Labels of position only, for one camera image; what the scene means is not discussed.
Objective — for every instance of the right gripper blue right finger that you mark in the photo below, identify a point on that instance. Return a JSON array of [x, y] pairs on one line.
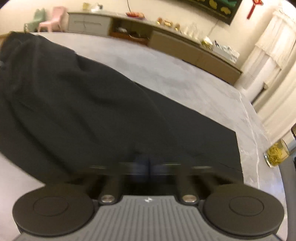
[[186, 183]]

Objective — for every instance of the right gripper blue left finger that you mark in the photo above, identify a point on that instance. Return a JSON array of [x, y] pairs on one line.
[[113, 181]]

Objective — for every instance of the black garment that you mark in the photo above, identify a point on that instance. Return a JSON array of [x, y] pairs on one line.
[[62, 113]]

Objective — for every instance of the glass jar with yellow contents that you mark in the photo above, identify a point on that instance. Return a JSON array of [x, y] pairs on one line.
[[276, 154]]

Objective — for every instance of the cream curtain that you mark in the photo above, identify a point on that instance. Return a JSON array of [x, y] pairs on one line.
[[266, 79]]

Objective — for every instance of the long low TV cabinet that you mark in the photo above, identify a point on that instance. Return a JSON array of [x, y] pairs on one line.
[[157, 37]]

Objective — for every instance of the white box on cabinet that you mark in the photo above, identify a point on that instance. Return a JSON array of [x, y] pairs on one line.
[[225, 51]]

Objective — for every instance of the clear glassware set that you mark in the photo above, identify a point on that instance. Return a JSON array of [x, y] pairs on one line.
[[192, 31]]

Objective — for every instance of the gold ornaments on cabinet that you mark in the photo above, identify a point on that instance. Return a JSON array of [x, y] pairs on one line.
[[169, 24]]

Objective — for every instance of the red fruit plate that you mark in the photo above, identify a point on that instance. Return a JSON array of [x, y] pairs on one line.
[[137, 15]]

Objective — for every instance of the pink plastic child chair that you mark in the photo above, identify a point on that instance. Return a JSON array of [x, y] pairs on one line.
[[55, 23]]

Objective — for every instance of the green plastic child chair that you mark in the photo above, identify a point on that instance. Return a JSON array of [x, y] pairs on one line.
[[39, 16]]

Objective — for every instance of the red hanging knot ornament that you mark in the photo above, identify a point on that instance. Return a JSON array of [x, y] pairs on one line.
[[254, 4]]

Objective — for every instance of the dark green gold wall hanging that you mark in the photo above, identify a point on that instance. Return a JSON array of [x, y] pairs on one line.
[[223, 10]]

